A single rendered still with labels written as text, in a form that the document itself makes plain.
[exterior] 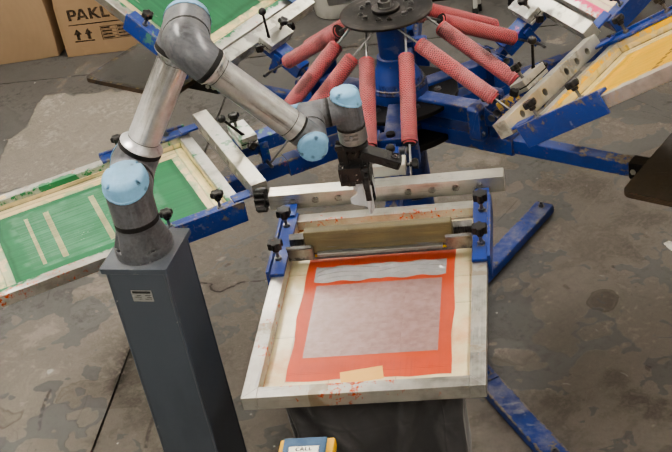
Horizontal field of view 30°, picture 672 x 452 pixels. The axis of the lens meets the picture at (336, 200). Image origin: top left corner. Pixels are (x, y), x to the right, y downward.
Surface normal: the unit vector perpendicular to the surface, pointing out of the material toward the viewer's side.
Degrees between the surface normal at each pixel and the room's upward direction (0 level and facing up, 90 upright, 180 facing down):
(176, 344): 90
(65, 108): 0
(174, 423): 90
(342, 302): 0
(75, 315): 0
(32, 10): 89
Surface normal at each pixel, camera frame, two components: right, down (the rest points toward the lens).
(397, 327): -0.17, -0.84
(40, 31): -0.04, 0.54
